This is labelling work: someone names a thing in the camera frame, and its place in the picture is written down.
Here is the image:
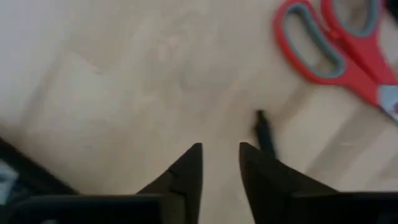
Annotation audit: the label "black pen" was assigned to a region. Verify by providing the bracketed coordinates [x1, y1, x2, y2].
[253, 109, 277, 159]

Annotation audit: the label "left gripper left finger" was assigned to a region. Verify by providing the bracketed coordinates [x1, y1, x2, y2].
[6, 142, 203, 224]

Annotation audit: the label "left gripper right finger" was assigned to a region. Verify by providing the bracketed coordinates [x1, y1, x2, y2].
[238, 142, 398, 224]

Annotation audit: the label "red scissors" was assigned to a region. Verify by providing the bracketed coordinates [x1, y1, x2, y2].
[272, 0, 398, 125]

